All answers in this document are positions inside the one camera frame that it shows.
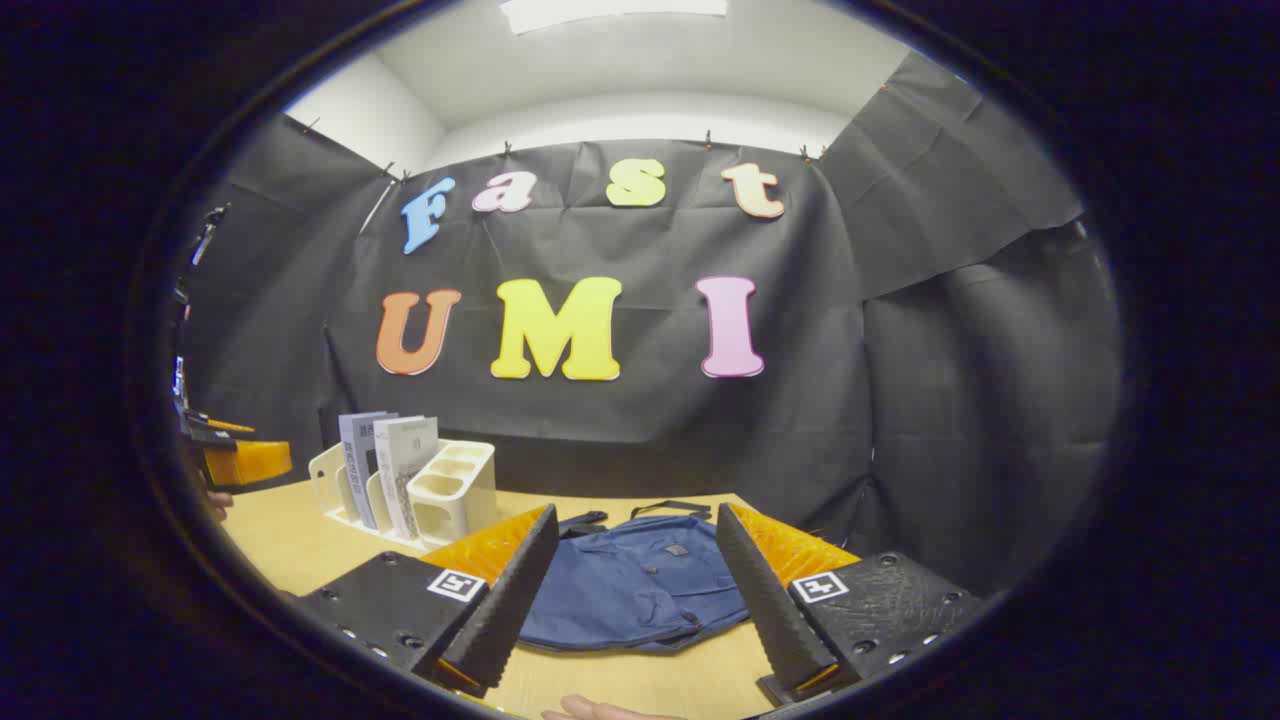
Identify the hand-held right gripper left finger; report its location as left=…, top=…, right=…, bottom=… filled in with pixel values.
left=295, top=503, right=561, bottom=701

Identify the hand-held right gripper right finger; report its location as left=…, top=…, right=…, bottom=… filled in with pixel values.
left=715, top=502, right=988, bottom=707

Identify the grey book with black print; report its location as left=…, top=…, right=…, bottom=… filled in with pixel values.
left=338, top=411, right=399, bottom=531

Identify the white plastic bookshelf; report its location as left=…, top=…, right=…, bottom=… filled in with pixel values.
left=308, top=438, right=498, bottom=549

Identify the blue schoolbag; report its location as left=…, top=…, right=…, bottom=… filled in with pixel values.
left=518, top=499, right=763, bottom=656

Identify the white book with patterned spine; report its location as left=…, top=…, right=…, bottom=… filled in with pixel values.
left=373, top=415, right=440, bottom=542

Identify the ceiling light panel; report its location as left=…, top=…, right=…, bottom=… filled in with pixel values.
left=499, top=0, right=730, bottom=37

